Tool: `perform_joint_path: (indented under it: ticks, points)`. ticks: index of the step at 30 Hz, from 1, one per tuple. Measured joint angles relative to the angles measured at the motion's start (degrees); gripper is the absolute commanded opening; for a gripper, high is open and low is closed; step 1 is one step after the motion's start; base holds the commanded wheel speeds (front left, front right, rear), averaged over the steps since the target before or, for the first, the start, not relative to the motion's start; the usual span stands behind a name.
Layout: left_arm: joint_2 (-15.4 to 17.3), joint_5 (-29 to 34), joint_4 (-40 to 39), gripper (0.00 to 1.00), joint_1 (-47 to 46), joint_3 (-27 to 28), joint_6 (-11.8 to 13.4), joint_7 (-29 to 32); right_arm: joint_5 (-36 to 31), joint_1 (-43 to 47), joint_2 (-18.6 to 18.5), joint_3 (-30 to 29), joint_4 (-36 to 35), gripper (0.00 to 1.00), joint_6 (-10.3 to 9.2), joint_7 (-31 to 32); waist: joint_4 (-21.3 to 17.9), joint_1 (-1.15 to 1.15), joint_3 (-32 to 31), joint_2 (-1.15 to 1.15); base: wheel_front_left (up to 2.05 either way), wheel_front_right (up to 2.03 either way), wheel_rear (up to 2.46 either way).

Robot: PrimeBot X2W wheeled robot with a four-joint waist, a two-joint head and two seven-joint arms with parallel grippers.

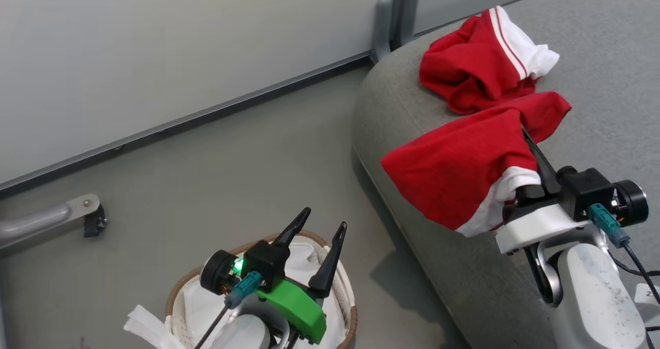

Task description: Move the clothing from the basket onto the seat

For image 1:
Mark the red and white garment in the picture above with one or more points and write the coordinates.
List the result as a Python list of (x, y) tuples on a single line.
[(454, 168)]

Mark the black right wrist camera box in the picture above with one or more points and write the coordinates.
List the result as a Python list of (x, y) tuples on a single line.
[(585, 189)]

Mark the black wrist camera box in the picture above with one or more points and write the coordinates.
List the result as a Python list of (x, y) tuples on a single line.
[(585, 189), (265, 264)]

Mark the grey partition bottom rail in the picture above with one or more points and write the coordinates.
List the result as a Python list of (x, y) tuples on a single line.
[(206, 114)]

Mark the grey double partition post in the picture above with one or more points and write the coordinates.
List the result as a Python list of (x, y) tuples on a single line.
[(384, 24)]

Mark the white wicker-rimmed laundry basket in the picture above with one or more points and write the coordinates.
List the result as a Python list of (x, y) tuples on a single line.
[(351, 313)]

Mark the grey metal partition foot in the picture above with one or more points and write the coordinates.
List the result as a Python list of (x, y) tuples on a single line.
[(36, 222)]

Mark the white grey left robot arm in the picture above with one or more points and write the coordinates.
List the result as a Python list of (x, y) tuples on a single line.
[(242, 333)]

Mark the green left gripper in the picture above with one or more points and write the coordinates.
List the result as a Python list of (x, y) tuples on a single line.
[(301, 308)]

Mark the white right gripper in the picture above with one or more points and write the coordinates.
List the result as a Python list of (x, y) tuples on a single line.
[(536, 222)]

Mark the black caster wheel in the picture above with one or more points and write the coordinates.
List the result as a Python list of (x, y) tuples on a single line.
[(94, 226)]

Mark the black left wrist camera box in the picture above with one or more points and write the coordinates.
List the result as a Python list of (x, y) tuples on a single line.
[(265, 264)]

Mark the white paper label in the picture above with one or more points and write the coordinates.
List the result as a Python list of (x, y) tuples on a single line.
[(648, 296)]

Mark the grey fabric sofa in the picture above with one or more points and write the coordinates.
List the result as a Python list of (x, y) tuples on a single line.
[(608, 55)]

